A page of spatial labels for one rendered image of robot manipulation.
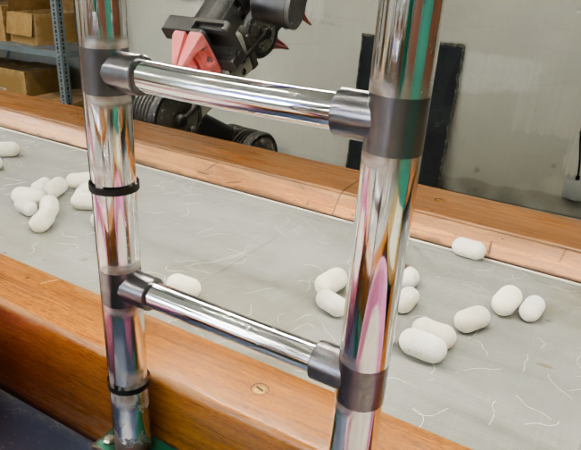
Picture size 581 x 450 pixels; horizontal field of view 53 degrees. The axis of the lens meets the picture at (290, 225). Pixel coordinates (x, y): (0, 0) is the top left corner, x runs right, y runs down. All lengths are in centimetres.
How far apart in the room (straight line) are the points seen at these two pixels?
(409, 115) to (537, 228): 48
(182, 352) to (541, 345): 29
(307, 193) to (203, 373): 37
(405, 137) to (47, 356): 34
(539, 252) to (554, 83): 192
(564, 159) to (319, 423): 229
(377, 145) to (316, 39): 255
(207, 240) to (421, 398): 29
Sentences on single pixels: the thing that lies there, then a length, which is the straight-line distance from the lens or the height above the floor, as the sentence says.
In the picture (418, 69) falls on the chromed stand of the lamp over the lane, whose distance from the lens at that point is 21.
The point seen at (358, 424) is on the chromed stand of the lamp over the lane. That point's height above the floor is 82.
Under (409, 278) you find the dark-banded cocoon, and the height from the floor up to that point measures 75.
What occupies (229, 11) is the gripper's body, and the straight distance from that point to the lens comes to 82.
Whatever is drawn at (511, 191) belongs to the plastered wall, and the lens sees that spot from 264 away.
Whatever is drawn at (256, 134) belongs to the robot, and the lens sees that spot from 133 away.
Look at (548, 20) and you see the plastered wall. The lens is 251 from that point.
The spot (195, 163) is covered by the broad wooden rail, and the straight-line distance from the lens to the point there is 80.
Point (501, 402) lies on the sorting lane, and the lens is 45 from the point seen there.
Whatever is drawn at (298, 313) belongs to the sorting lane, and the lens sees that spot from 50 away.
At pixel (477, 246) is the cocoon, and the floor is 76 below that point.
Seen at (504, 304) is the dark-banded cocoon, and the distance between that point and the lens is 53.
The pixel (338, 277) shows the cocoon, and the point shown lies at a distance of 52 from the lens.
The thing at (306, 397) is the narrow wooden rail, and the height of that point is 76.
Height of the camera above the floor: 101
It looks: 24 degrees down
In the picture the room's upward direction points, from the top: 4 degrees clockwise
